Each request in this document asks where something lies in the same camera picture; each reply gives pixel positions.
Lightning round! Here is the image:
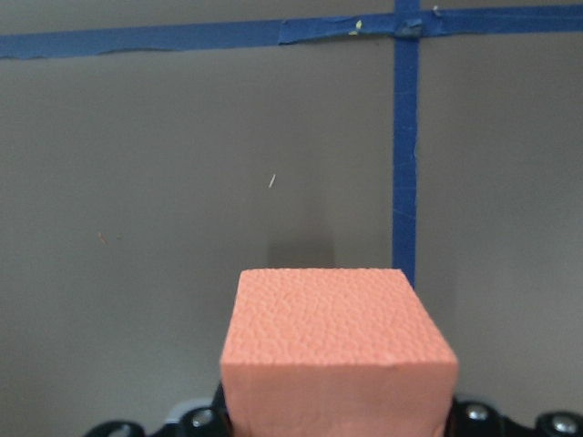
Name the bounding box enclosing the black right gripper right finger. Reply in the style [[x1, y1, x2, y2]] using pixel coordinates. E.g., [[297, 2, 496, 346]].
[[448, 393, 583, 437]]

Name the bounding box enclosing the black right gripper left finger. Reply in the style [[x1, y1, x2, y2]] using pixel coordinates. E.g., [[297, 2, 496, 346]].
[[86, 384, 230, 437]]

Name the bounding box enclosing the orange foam cube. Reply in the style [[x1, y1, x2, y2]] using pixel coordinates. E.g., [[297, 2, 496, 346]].
[[220, 269, 458, 436]]

